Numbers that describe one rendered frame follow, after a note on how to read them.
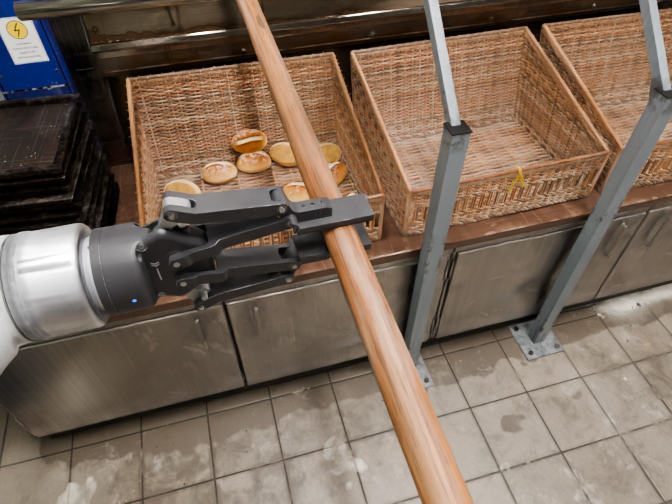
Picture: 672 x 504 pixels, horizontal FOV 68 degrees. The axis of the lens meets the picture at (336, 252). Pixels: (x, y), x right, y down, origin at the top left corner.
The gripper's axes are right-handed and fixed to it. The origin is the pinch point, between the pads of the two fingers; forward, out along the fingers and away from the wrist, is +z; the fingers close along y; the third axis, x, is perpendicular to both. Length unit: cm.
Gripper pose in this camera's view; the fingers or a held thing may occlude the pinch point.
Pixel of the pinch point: (332, 227)
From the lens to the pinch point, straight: 46.3
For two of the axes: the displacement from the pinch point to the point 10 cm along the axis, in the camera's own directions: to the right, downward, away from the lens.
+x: 2.7, 7.2, -6.4
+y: -0.1, 6.7, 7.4
